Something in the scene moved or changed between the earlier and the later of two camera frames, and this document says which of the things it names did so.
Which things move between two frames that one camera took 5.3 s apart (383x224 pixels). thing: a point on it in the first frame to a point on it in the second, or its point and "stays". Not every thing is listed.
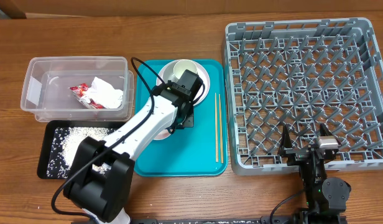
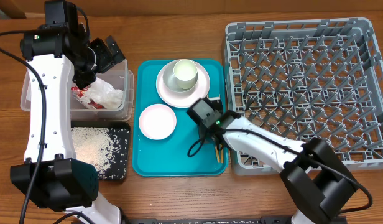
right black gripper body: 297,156 to 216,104
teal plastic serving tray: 201,150 stays
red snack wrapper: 79,90 stays
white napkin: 103,93 stays
